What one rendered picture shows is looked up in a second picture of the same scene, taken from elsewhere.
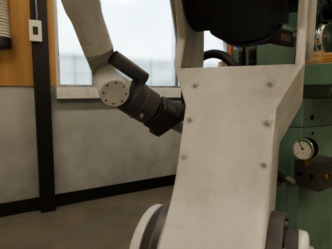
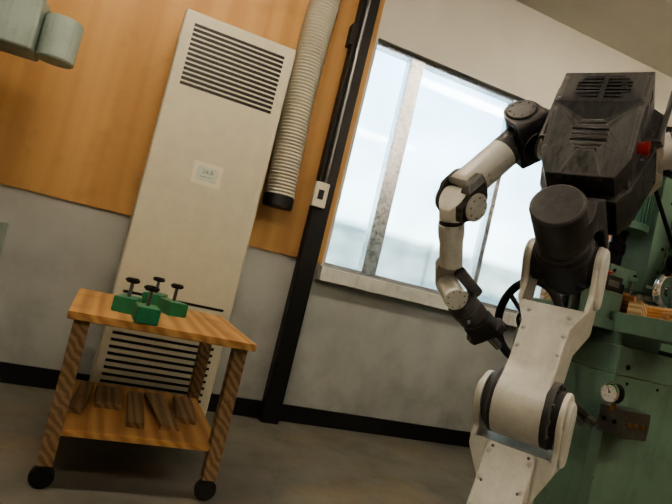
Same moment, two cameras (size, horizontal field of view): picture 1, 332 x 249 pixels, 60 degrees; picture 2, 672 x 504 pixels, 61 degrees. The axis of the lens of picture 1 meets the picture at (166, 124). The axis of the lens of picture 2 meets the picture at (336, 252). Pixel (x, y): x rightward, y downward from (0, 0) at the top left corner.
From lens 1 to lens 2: 1.00 m
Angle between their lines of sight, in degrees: 13
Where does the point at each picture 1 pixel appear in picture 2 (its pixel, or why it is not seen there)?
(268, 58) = not seen: hidden behind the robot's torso
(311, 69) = (632, 319)
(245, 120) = (552, 333)
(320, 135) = (637, 389)
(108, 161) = (356, 379)
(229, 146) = (542, 344)
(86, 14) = (454, 242)
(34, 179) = (262, 375)
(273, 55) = not seen: hidden behind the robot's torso
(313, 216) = (615, 476)
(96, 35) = (455, 256)
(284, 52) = (609, 297)
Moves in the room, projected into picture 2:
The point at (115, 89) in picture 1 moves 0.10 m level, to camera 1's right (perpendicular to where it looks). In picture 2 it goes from (458, 297) to (494, 305)
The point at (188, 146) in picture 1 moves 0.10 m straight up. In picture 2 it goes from (520, 340) to (529, 296)
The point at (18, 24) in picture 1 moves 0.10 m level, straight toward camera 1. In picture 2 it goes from (301, 183) to (306, 181)
